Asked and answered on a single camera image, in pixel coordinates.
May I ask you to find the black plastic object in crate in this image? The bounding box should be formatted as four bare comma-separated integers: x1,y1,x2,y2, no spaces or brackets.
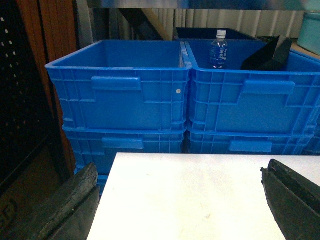
240,35,293,71

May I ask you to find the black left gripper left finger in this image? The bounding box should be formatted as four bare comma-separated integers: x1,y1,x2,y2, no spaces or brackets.
0,163,100,240

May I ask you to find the light teal box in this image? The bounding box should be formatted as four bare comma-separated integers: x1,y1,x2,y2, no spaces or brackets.
297,12,320,55

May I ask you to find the blue crate top middle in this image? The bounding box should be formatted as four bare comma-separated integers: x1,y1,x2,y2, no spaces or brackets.
185,40,320,136

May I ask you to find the blue crate lower left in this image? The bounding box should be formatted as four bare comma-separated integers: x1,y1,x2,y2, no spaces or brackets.
62,126,186,175

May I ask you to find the brown wooden cabinet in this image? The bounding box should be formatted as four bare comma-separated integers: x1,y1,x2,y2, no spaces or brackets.
0,0,71,195

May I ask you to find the blue crate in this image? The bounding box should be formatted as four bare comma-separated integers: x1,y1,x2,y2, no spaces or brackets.
45,40,192,132
185,40,320,136
62,126,186,175
301,119,320,156
186,130,314,155

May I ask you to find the blue crate top left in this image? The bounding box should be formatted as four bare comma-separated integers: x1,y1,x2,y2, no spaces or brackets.
45,40,192,132

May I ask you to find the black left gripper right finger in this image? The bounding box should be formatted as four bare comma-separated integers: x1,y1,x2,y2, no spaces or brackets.
260,159,320,240

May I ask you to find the blue crate lower middle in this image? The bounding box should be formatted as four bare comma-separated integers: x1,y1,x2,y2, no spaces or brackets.
186,130,314,155

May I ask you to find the blue crate top right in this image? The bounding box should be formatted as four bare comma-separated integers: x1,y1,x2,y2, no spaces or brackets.
301,119,320,156

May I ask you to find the clear water bottle white cap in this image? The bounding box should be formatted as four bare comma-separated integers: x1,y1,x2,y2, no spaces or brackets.
209,29,228,70

